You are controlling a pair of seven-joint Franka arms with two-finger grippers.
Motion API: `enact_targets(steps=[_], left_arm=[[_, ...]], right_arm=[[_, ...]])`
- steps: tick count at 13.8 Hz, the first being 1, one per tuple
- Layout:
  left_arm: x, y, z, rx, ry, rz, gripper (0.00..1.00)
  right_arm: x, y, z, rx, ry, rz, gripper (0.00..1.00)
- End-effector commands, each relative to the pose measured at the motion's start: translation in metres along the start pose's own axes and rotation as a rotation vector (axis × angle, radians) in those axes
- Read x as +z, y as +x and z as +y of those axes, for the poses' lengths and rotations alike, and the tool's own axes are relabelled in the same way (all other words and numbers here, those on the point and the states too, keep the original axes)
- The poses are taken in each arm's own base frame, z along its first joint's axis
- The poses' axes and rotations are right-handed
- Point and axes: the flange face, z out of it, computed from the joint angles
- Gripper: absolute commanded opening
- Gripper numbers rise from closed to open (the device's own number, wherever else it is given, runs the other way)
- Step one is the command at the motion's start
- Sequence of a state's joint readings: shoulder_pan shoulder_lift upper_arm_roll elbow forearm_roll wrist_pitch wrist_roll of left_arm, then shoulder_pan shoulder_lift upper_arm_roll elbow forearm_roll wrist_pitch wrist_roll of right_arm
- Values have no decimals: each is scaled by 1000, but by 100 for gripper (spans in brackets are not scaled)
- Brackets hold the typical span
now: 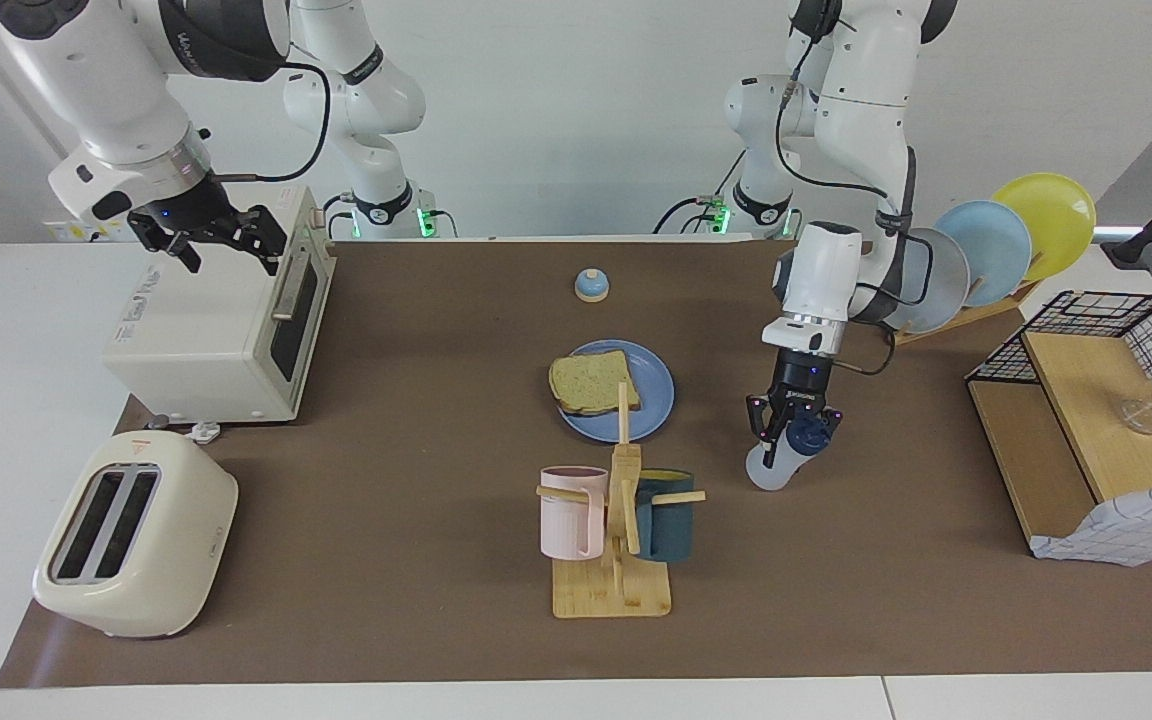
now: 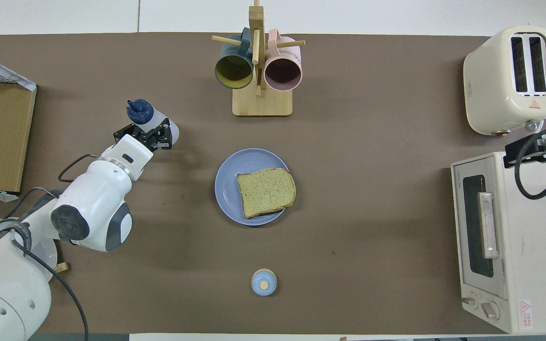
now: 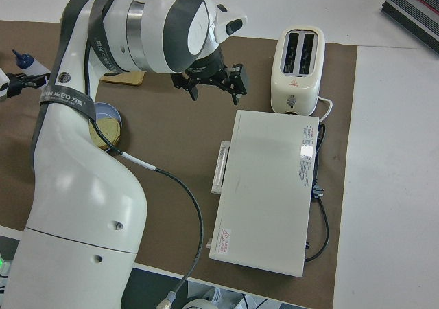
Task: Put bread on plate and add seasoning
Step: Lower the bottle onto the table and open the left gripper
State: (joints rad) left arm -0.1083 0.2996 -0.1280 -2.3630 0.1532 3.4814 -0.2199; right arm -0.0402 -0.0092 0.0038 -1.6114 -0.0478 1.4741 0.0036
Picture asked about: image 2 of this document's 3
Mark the white toaster oven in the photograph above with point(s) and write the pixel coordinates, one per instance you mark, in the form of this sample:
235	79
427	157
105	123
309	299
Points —
538	246

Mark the cream two-slot toaster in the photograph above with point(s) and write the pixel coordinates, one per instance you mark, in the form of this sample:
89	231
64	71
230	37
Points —
488	94

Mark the pink mug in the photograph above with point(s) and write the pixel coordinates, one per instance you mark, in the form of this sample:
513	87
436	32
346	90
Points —
282	71

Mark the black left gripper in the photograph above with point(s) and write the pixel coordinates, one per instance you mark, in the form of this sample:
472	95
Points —
150	139

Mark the grey round plate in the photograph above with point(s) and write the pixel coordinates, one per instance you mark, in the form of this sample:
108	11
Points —
48	255

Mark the blue round plate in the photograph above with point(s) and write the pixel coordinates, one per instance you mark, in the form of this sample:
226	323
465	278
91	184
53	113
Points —
228	180

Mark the brown table mat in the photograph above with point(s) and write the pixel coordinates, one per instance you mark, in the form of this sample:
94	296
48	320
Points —
372	237

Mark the white checked cloth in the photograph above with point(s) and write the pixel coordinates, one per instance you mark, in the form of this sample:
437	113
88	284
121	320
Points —
7	76

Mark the small blue seasoning shaker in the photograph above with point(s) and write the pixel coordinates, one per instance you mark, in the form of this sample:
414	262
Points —
263	282

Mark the toast bread slice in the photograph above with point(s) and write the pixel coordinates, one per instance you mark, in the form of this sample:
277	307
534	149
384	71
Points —
266	192

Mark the dark teal mug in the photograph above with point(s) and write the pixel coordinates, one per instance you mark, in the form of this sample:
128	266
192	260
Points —
233	71

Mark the wooden plate rack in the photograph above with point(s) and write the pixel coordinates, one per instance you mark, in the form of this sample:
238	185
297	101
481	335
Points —
60	267

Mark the translucent squeeze bottle blue cap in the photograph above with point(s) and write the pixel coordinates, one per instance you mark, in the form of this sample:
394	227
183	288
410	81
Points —
142	111

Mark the wooden mug tree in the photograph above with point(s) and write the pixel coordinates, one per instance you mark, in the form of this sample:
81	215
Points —
262	104

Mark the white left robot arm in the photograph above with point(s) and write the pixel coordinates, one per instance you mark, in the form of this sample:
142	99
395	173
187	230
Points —
97	189

